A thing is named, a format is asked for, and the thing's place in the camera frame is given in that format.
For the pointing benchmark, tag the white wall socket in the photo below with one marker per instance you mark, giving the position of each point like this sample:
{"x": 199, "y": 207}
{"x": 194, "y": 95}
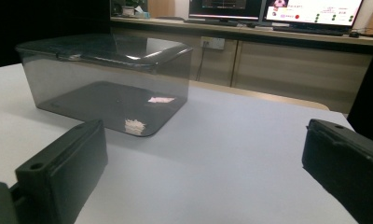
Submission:
{"x": 213, "y": 43}

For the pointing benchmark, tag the black curtain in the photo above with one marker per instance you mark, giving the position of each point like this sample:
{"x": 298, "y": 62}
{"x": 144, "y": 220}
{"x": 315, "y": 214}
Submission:
{"x": 35, "y": 28}

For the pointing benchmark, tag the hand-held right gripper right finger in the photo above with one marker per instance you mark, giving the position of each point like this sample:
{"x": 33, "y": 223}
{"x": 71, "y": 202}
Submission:
{"x": 346, "y": 161}

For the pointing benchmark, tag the blue tissue box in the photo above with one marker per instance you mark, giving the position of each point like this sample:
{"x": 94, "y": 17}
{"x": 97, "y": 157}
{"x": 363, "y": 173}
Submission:
{"x": 142, "y": 13}

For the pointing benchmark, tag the black keyboard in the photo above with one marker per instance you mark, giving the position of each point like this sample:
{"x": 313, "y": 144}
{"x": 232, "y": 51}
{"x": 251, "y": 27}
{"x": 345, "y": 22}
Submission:
{"x": 211, "y": 22}
{"x": 309, "y": 30}

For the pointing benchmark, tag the transparent grey lidded storage box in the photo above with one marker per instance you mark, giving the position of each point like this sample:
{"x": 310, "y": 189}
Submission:
{"x": 97, "y": 74}

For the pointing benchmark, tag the computer monitor with dark screen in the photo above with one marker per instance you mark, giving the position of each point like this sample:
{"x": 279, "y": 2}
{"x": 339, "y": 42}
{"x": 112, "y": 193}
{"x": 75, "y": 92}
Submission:
{"x": 225, "y": 7}

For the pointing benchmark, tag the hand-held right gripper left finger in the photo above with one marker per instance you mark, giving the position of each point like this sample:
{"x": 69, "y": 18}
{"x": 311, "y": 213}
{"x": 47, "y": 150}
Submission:
{"x": 62, "y": 174}

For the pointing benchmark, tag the black computer mouse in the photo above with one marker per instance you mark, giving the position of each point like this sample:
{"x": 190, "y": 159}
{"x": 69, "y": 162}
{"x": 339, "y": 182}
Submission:
{"x": 354, "y": 34}

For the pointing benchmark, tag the computer monitor with bright screen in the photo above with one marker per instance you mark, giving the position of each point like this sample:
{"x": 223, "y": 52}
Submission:
{"x": 315, "y": 12}

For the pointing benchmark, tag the beige wooden counter cabinet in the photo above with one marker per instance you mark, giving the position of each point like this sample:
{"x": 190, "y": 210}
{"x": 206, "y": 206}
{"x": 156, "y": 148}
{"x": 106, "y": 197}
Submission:
{"x": 284, "y": 68}

